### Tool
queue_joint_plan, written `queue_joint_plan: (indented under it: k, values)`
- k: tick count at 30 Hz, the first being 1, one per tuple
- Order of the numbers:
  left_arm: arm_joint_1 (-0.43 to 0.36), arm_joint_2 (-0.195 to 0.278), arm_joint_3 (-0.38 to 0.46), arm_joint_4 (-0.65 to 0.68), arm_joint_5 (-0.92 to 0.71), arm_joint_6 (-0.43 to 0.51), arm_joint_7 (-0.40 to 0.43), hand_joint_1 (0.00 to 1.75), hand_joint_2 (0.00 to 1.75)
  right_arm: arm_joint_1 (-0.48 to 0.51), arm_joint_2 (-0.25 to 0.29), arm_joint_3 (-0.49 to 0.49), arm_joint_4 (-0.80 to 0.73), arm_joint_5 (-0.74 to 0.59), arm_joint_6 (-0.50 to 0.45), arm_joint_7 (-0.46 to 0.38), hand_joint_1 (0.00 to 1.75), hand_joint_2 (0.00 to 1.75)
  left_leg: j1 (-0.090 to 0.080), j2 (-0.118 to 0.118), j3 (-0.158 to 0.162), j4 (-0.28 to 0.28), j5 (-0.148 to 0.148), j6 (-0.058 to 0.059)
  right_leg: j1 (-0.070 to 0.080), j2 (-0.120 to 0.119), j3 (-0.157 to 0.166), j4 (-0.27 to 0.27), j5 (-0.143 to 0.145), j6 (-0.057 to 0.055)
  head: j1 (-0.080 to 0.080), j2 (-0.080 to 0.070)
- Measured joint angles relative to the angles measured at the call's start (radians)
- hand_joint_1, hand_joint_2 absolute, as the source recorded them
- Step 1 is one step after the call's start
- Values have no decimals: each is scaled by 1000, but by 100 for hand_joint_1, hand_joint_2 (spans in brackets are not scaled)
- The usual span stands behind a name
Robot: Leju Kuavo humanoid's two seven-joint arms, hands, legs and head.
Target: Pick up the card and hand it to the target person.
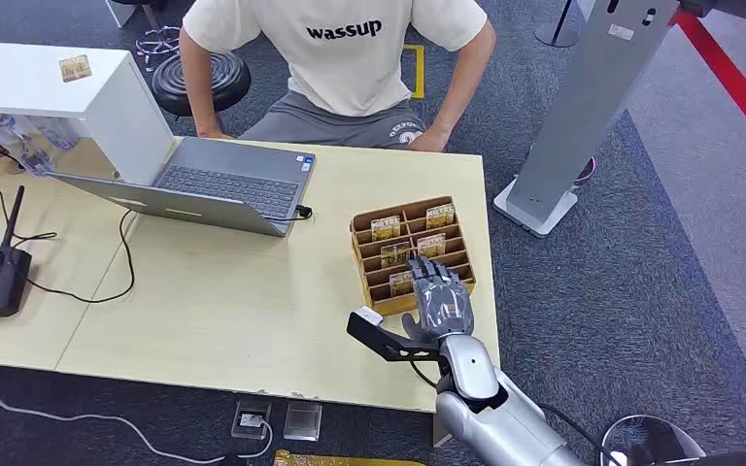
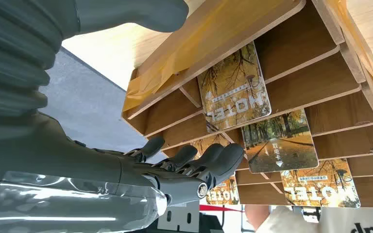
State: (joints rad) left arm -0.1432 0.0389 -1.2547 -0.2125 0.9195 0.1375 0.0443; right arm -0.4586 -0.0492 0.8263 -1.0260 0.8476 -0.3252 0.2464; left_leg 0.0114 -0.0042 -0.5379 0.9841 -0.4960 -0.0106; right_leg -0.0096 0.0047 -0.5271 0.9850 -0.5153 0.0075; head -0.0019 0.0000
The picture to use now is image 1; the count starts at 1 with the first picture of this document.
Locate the glossy round robot shell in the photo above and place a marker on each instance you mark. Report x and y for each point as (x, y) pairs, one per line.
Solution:
(659, 440)

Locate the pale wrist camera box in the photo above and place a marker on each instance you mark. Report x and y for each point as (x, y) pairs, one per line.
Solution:
(369, 316)

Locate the brown cardboard card holder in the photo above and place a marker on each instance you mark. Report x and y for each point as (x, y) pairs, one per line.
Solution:
(373, 302)

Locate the black round stool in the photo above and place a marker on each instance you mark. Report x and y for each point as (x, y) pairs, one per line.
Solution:
(206, 80)

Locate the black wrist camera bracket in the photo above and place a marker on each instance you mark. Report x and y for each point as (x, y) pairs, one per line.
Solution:
(389, 344)

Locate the person's left hand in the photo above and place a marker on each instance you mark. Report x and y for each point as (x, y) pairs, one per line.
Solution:
(427, 141)

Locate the chrome chair base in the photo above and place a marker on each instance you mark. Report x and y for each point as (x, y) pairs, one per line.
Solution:
(157, 44)

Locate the white shelf box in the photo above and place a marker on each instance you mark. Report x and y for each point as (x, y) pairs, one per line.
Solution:
(32, 77)

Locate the person's left forearm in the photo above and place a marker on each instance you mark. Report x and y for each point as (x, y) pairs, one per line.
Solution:
(460, 96)

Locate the grey metal stand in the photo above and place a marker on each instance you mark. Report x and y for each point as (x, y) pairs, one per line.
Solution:
(582, 109)

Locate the yellow floor tape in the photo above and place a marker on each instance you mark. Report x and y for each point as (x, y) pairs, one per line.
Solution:
(419, 71)

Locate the person's right hand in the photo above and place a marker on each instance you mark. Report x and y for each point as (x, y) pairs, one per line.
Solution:
(213, 135)

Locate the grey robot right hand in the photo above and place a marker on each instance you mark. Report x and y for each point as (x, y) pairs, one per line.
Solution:
(442, 305)

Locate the person's right forearm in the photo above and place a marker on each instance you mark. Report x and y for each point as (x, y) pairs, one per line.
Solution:
(200, 106)

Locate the gold patterned object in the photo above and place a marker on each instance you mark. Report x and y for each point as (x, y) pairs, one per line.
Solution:
(341, 460)

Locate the pink and black shoe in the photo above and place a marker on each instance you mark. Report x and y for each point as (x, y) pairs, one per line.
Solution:
(586, 170)

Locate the person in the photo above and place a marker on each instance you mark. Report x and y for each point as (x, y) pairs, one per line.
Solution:
(341, 58)

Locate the yellow hotel card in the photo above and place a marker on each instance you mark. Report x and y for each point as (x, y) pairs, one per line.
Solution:
(400, 283)
(440, 216)
(393, 255)
(385, 228)
(431, 245)
(76, 68)

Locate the grey open laptop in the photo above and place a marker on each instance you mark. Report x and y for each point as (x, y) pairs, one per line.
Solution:
(231, 183)

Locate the floor power socket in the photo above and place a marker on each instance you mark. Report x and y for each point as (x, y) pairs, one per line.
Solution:
(251, 420)

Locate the metal floor plate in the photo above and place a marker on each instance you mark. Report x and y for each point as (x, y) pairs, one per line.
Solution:
(302, 421)

